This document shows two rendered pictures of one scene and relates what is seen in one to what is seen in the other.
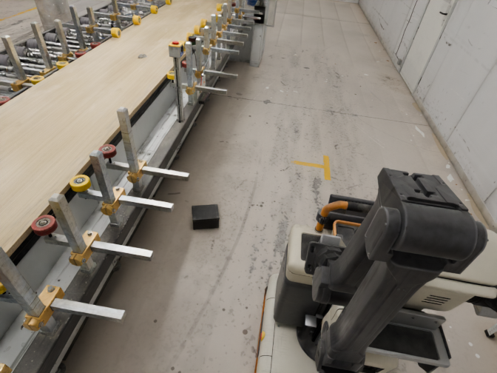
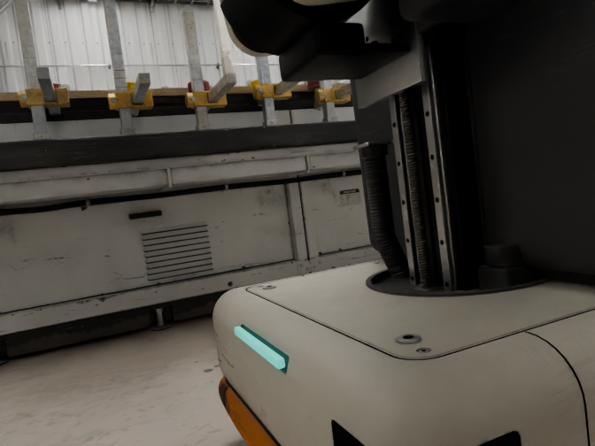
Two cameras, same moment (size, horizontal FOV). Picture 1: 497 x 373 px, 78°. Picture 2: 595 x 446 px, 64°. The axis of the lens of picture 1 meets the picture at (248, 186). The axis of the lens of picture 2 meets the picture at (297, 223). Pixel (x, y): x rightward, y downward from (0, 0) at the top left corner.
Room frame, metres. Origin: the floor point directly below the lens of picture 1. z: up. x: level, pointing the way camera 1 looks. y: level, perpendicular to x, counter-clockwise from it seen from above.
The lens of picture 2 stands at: (0.16, -1.01, 0.43)
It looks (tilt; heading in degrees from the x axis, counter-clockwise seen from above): 3 degrees down; 63
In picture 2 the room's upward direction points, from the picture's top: 7 degrees counter-clockwise
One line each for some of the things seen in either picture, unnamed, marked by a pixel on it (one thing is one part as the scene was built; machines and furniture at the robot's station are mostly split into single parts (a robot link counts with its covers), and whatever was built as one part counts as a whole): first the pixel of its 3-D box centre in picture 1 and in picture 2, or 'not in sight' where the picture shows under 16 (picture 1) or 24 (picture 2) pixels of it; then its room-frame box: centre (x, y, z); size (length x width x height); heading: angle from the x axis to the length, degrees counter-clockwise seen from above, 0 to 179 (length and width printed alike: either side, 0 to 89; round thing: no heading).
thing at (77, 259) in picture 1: (84, 248); (205, 99); (0.70, 0.61, 0.81); 0.14 x 0.06 x 0.05; 176
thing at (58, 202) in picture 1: (76, 241); (197, 80); (0.67, 0.62, 0.88); 0.04 x 0.04 x 0.48; 86
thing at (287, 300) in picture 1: (339, 287); (482, 72); (0.79, -0.48, 0.59); 0.55 x 0.34 x 0.83; 85
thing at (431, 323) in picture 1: (388, 332); not in sight; (0.41, -0.44, 0.99); 0.28 x 0.16 x 0.22; 85
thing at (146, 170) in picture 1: (148, 171); (342, 93); (1.21, 0.53, 0.80); 0.43 x 0.03 x 0.04; 86
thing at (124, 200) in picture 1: (126, 200); (281, 88); (0.96, 0.55, 0.83); 0.43 x 0.03 x 0.04; 86
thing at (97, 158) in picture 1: (109, 196); (264, 78); (0.92, 0.60, 0.88); 0.04 x 0.04 x 0.48; 86
